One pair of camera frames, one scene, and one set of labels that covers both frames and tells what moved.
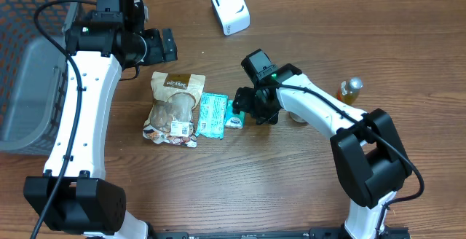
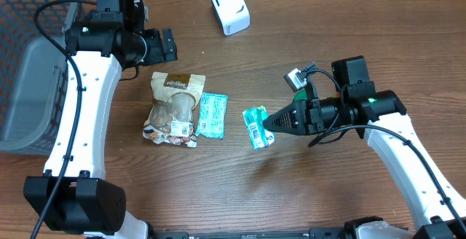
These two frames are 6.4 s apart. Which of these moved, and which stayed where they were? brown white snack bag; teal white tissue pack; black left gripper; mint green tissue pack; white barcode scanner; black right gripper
Moved: teal white tissue pack; black right gripper
Stayed: black left gripper; brown white snack bag; mint green tissue pack; white barcode scanner
